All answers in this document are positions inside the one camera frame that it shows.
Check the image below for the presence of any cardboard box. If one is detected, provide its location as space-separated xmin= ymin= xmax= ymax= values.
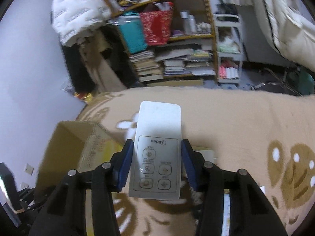
xmin=35 ymin=121 xmax=122 ymax=199

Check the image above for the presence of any white Midea remote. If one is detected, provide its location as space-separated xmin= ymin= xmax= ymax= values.
xmin=129 ymin=101 xmax=182 ymax=200

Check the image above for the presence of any beige patterned blanket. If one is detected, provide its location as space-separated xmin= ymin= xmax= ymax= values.
xmin=77 ymin=87 xmax=314 ymax=235

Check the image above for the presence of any plastic snack bag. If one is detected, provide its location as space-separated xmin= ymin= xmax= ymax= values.
xmin=64 ymin=80 xmax=94 ymax=103

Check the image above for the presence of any black hanging coat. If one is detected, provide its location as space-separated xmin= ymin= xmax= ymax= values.
xmin=61 ymin=44 xmax=95 ymax=93

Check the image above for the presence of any beige trench coat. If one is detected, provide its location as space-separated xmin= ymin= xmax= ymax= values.
xmin=79 ymin=29 xmax=127 ymax=93

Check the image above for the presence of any stack of books left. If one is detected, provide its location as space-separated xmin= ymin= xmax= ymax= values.
xmin=129 ymin=50 xmax=163 ymax=83

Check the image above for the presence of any stack of books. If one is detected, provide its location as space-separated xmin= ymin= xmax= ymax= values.
xmin=129 ymin=50 xmax=163 ymax=83
xmin=154 ymin=39 xmax=215 ymax=76

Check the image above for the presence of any stack of books right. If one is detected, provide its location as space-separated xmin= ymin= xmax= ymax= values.
xmin=154 ymin=39 xmax=215 ymax=76

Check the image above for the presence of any white trolley cart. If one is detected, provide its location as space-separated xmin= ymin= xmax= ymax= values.
xmin=214 ymin=14 xmax=244 ymax=85

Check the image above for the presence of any wooden bookshelf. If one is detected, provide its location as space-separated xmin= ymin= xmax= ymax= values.
xmin=108 ymin=0 xmax=217 ymax=84

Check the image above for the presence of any white puffer jacket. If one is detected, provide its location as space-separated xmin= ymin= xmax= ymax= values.
xmin=52 ymin=0 xmax=111 ymax=47

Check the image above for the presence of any teal gift bag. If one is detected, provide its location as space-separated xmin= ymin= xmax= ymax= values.
xmin=118 ymin=12 xmax=147 ymax=54

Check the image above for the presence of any red gift bag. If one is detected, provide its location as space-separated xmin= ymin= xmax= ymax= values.
xmin=140 ymin=2 xmax=174 ymax=46

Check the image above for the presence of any lower wall socket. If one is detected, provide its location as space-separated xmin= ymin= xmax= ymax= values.
xmin=20 ymin=182 xmax=29 ymax=190

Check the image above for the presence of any wall socket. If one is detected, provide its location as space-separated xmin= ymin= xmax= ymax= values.
xmin=20 ymin=182 xmax=29 ymax=190
xmin=24 ymin=164 xmax=35 ymax=176

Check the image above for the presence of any upper wall socket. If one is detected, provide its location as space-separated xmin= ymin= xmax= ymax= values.
xmin=24 ymin=164 xmax=35 ymax=176

